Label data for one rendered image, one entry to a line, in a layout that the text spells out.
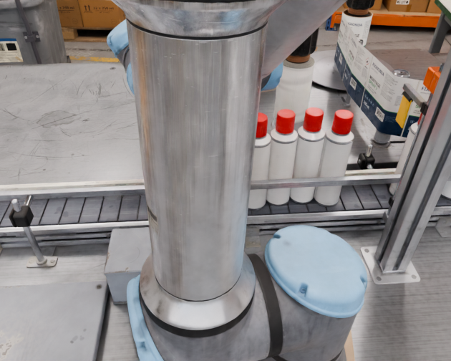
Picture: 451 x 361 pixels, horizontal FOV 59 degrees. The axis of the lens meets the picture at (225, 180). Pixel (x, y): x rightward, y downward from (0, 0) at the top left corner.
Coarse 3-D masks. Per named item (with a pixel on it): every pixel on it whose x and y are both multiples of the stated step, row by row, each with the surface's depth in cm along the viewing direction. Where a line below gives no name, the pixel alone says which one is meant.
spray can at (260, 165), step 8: (264, 120) 70; (264, 128) 71; (256, 136) 71; (264, 136) 72; (256, 144) 71; (264, 144) 72; (256, 152) 72; (264, 152) 73; (256, 160) 74; (264, 160) 74; (256, 168) 75; (264, 168) 75; (256, 176) 76; (264, 176) 77; (256, 192) 78; (264, 192) 80; (256, 200) 80; (264, 200) 81; (248, 208) 82; (256, 208) 81
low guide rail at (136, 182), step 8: (392, 168) 87; (16, 184) 83; (24, 184) 83; (32, 184) 83; (40, 184) 83; (48, 184) 83; (56, 184) 83; (64, 184) 83; (72, 184) 83; (80, 184) 83; (88, 184) 83; (96, 184) 83; (104, 184) 83; (112, 184) 83; (120, 184) 83; (128, 184) 83; (136, 184) 83; (144, 184) 84
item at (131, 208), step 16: (352, 192) 86; (368, 192) 86; (384, 192) 86; (0, 208) 82; (32, 208) 82; (48, 208) 82; (64, 208) 82; (80, 208) 82; (96, 208) 82; (112, 208) 82; (128, 208) 82; (144, 208) 82; (272, 208) 82; (288, 208) 83; (304, 208) 82; (320, 208) 82; (336, 208) 82; (352, 208) 82; (368, 208) 82; (384, 208) 82; (0, 224) 79; (32, 224) 79; (48, 224) 79; (64, 224) 79
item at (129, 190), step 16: (352, 176) 77; (368, 176) 77; (384, 176) 77; (0, 192) 74; (16, 192) 74; (32, 192) 74; (48, 192) 74; (64, 192) 74; (80, 192) 74; (96, 192) 74; (112, 192) 74; (128, 192) 75; (144, 192) 75
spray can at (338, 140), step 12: (336, 120) 71; (348, 120) 70; (336, 132) 72; (348, 132) 72; (324, 144) 75; (336, 144) 73; (348, 144) 73; (324, 156) 76; (336, 156) 74; (348, 156) 75; (324, 168) 77; (336, 168) 76; (324, 192) 80; (336, 192) 80; (324, 204) 82
